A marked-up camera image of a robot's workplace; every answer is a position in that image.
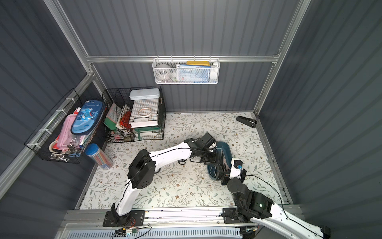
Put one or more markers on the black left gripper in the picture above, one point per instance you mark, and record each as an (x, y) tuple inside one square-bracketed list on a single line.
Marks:
[(215, 157)]

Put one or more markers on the white wire wall basket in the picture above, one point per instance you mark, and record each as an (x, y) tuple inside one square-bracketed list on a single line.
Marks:
[(187, 74)]

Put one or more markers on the white plastic box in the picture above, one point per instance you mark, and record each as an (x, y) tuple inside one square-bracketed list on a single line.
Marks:
[(144, 94)]

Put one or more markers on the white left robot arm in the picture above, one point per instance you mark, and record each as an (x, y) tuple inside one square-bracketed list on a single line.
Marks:
[(141, 174)]

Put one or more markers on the white tape roll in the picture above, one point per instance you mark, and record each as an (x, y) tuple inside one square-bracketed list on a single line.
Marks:
[(162, 72)]

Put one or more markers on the colored pencil tube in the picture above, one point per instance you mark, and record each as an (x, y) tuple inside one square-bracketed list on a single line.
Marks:
[(98, 156)]

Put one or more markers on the floral table mat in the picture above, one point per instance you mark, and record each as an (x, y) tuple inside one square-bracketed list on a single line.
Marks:
[(187, 185)]

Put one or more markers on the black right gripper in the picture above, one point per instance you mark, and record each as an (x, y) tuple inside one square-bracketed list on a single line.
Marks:
[(224, 172)]

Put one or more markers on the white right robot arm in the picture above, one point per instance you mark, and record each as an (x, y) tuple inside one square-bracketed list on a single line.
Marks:
[(254, 207)]

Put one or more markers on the small black scissors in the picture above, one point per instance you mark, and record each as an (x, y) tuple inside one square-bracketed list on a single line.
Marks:
[(182, 162)]

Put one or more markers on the yellow case in basket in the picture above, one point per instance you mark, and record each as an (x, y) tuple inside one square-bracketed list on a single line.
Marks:
[(198, 63)]

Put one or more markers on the black wire desk organizer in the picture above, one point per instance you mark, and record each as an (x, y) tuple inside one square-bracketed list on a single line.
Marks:
[(130, 121)]

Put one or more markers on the pink pencil case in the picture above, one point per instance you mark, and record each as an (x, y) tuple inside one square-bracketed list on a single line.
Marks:
[(65, 136)]

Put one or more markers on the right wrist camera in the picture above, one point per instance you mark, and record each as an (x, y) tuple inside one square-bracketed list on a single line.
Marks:
[(236, 167)]

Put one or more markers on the black wire side basket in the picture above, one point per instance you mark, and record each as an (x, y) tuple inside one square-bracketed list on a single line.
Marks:
[(42, 141)]

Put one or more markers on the black stapler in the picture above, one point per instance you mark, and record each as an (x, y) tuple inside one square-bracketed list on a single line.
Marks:
[(247, 121)]

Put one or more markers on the blue handled scissors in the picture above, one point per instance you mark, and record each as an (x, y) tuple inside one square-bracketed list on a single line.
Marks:
[(212, 171)]

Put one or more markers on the teal storage box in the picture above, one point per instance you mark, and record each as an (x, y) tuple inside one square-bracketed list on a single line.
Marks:
[(223, 160)]

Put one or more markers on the blue dinosaur pencil case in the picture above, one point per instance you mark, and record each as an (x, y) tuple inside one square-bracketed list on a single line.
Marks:
[(88, 117)]

